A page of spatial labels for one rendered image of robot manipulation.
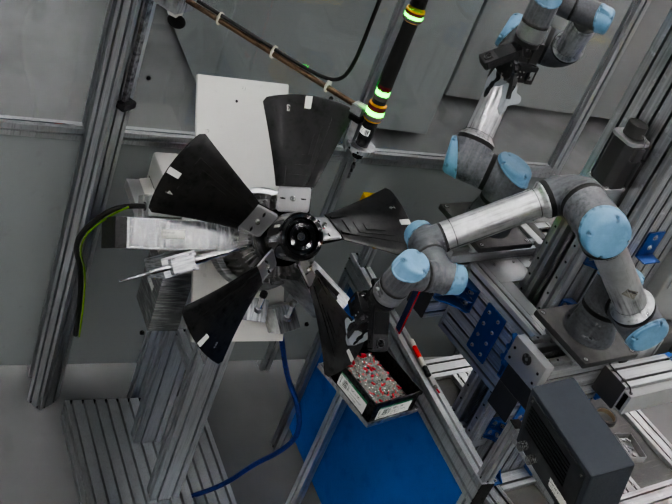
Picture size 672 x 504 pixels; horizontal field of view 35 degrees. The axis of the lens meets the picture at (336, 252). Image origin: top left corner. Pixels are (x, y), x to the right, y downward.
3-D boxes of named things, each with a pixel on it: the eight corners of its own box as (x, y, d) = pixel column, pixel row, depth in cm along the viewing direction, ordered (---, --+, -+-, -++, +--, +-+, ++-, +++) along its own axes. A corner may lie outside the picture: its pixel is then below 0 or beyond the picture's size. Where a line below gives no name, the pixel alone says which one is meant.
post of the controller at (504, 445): (476, 473, 261) (509, 419, 251) (486, 472, 263) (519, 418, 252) (482, 483, 259) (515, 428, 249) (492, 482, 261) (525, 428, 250)
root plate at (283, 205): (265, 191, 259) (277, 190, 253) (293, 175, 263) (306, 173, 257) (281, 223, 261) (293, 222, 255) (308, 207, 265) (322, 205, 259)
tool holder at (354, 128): (333, 140, 247) (347, 105, 242) (349, 133, 253) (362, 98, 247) (364, 160, 244) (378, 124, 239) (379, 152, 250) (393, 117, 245)
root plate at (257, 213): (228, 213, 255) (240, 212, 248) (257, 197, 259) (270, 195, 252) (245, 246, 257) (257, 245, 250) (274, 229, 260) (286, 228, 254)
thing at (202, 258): (252, 248, 263) (119, 285, 247) (249, 240, 263) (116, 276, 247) (255, 248, 261) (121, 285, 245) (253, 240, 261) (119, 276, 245)
